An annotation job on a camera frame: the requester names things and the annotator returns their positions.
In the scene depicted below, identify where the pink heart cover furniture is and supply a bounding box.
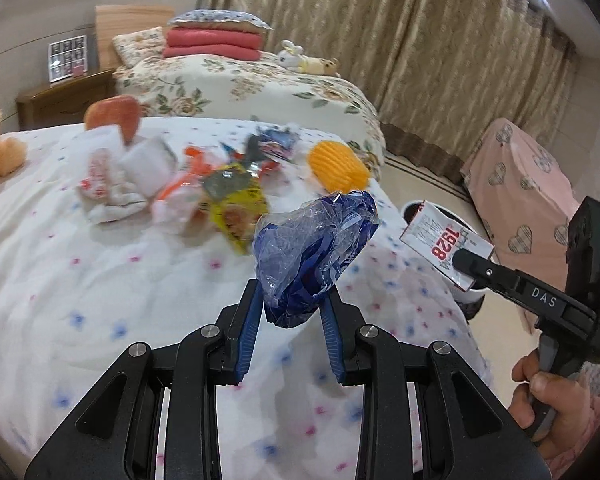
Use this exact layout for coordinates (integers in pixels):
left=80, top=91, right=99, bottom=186
left=460, top=117, right=584, bottom=336

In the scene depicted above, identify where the photo grid frame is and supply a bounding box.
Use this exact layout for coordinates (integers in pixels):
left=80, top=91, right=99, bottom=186
left=47, top=35, right=88, bottom=84

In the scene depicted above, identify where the wooden headboard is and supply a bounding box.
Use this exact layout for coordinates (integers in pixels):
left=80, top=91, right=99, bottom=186
left=95, top=4, right=175, bottom=70

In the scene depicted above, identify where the white bunny plush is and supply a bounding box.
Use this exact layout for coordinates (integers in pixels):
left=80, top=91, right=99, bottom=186
left=277, top=40, right=304, bottom=73

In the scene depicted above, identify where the white red plastic bag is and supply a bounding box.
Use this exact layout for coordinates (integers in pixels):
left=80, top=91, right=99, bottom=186
left=76, top=148, right=148, bottom=224

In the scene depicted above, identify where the yellow bear plush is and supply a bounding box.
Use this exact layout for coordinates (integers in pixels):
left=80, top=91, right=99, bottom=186
left=299, top=56, right=339, bottom=77

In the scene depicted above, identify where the white foam block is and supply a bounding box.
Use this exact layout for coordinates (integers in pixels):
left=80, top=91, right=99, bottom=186
left=119, top=136, right=178, bottom=198

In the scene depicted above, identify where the folded red blanket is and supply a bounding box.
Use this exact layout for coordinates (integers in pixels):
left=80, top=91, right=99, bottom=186
left=162, top=27, right=263, bottom=61

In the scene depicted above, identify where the wooden nightstand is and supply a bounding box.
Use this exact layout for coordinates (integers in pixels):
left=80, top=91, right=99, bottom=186
left=16, top=70, right=116, bottom=130

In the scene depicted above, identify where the white dotted quilt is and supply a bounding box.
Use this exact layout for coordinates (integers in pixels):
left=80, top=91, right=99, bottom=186
left=0, top=118, right=492, bottom=479

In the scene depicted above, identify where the yellow snack bag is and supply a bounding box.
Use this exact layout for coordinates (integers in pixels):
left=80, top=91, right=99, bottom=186
left=202, top=164, right=268, bottom=254

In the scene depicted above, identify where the person's right hand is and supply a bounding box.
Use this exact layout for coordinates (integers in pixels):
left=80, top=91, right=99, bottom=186
left=508, top=350, right=591, bottom=460

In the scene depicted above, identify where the floral pillow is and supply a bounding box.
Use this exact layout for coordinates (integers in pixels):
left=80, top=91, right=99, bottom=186
left=112, top=26, right=166, bottom=68

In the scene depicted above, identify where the foil snack wrapper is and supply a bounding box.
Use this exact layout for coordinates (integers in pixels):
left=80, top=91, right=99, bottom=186
left=245, top=126, right=300, bottom=162

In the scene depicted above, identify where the beige patterned curtain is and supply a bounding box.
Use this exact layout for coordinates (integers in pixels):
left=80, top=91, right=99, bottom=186
left=202, top=0, right=577, bottom=181

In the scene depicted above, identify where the blue dotted pillow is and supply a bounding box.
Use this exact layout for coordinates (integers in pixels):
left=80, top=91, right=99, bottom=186
left=168, top=9, right=272, bottom=34

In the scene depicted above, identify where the orange snack wrapper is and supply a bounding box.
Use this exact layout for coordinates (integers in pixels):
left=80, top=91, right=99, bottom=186
left=151, top=145, right=221, bottom=234

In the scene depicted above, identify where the red apple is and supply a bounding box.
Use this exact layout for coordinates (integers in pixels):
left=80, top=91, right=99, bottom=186
left=83, top=94, right=143, bottom=144

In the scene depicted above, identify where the floral bed comforter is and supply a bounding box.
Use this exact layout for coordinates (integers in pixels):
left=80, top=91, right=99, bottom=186
left=114, top=53, right=386, bottom=179

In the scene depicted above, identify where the red milk carton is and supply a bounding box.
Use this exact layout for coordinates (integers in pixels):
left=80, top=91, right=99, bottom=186
left=400, top=200, right=493, bottom=292

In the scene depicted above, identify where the blue plastic bag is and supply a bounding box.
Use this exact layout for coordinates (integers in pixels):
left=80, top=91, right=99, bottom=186
left=252, top=191, right=379, bottom=328

